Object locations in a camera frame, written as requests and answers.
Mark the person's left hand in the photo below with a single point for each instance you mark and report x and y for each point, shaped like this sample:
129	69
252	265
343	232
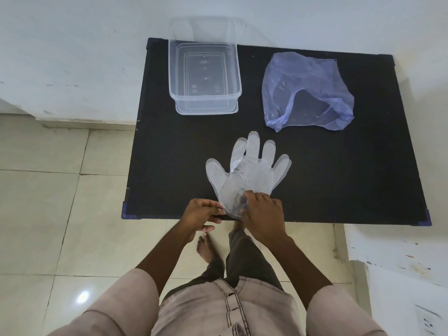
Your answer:
197	215

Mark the person's left forearm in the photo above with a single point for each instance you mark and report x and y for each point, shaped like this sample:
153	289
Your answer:
164	258

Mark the blue table corner guard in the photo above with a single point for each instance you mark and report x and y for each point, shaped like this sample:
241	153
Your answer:
125	212
426	219

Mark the clear plastic lid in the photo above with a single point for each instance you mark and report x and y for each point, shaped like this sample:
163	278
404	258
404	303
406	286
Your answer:
203	27

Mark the person's right forearm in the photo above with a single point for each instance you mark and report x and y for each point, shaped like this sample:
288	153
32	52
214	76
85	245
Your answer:
297	272

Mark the clear plastic container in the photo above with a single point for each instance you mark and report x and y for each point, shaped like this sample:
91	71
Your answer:
204	80

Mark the clear plastic glove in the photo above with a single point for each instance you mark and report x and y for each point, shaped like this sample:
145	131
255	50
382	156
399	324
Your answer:
217	174
253	171

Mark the blue plastic bag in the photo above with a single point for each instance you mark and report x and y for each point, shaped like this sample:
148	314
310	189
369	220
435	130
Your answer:
315	76

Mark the person's right hand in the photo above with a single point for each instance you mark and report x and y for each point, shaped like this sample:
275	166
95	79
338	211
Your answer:
264	220

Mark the person's bare foot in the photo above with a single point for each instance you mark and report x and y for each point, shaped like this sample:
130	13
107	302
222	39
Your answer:
208	248

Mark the white wall socket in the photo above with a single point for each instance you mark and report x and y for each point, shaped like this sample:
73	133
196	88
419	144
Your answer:
428	323

